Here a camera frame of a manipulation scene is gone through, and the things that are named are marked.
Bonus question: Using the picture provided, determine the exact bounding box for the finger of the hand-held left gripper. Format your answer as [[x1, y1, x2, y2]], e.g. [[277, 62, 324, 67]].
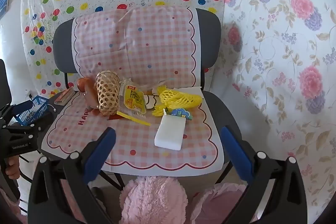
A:
[[0, 105, 13, 122], [4, 119, 44, 136]]

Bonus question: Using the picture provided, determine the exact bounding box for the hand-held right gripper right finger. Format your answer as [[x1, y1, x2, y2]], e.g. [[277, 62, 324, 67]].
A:
[[219, 126, 307, 224]]

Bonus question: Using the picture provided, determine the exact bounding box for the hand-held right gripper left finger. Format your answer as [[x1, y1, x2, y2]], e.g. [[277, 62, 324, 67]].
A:
[[28, 127, 117, 224]]

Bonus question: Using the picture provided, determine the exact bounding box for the yellow snack packet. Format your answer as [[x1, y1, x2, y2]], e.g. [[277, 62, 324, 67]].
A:
[[123, 84, 147, 117]]

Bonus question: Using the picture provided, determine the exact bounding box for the woven bamboo basket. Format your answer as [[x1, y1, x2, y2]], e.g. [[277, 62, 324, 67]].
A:
[[95, 70, 121, 116]]

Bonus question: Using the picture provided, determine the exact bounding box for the person's left hand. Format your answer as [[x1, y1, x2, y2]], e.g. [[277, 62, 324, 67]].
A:
[[5, 156, 21, 180]]

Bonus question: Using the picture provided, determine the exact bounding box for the blue plastic basket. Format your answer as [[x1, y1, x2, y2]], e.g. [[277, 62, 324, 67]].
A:
[[13, 95, 50, 126]]

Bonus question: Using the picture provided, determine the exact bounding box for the yellow plastic knife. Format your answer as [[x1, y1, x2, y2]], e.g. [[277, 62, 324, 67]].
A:
[[117, 111, 151, 127]]

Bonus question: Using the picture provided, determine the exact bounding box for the black side table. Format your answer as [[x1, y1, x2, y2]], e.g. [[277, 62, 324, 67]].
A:
[[34, 90, 79, 160]]

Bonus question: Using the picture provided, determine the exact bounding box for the orange plastic toy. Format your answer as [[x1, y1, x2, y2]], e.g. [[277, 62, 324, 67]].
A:
[[84, 80, 101, 116]]

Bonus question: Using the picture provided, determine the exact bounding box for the orange book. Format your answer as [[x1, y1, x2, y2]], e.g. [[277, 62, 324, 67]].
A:
[[54, 89, 75, 104]]

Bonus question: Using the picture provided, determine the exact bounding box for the white foam block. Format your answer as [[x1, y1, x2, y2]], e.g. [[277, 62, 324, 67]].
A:
[[154, 114, 187, 150]]

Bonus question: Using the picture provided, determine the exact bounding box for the clear plastic wrapper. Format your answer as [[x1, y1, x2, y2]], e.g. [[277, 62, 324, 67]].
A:
[[119, 78, 160, 96]]

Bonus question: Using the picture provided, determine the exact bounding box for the blue cloud-shaped tag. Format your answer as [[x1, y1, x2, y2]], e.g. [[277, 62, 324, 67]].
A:
[[170, 108, 193, 119]]

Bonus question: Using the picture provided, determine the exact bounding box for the yellow foam fruit net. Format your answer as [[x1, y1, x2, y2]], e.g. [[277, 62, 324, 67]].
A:
[[153, 84, 203, 117]]

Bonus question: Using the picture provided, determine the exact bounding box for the floral print cloth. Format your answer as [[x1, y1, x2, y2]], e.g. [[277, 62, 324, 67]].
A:
[[218, 0, 336, 214]]

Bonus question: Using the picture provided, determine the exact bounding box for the pink checkered cloth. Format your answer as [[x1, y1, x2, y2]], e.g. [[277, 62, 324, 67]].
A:
[[42, 6, 219, 170]]

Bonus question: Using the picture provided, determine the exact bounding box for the grey office chair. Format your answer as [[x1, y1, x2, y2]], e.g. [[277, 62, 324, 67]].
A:
[[52, 7, 243, 188]]

